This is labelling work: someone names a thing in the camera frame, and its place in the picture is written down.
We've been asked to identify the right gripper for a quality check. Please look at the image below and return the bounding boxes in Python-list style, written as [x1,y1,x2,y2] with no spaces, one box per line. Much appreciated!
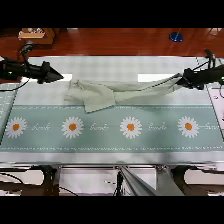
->
[176,68,205,91]

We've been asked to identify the silver frame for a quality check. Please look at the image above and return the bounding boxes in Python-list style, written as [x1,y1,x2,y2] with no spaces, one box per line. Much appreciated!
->
[0,161,224,197]

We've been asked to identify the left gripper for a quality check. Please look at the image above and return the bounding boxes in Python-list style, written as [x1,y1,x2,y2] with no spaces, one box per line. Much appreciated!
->
[37,61,65,85]

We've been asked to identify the pale green garment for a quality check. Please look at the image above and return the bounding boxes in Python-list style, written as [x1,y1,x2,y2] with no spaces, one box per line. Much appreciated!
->
[63,73,184,114]

